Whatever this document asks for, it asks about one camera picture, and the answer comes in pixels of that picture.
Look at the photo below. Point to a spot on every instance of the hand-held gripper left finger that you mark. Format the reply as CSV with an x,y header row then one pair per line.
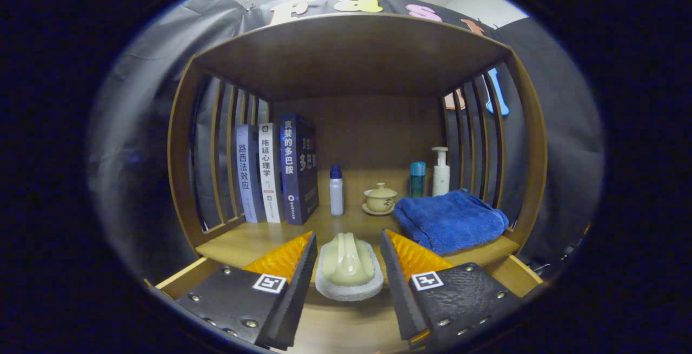
x,y
294,300

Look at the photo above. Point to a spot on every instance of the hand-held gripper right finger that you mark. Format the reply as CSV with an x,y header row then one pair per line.
x,y
400,300

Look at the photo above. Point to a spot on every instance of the wooden countertop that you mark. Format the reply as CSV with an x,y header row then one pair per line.
x,y
259,240

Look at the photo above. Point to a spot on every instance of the wooden cabinet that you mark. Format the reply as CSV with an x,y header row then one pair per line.
x,y
351,57

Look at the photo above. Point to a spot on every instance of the blue folded towel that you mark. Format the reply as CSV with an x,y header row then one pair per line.
x,y
448,221

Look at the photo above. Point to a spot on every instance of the beige lidded teacup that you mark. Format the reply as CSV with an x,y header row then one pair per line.
x,y
380,201

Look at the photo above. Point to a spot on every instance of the white bottle with blue cap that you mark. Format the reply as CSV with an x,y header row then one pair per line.
x,y
336,194

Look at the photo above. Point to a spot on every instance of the teal bottle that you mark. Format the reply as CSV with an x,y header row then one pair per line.
x,y
417,181

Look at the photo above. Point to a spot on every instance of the dark blue book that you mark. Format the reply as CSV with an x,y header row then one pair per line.
x,y
294,175

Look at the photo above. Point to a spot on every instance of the white book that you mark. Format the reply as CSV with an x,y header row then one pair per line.
x,y
268,175

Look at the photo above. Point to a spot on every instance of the white pump bottle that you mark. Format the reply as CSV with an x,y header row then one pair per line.
x,y
440,178

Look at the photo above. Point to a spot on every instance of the light blue book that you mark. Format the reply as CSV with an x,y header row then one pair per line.
x,y
246,175

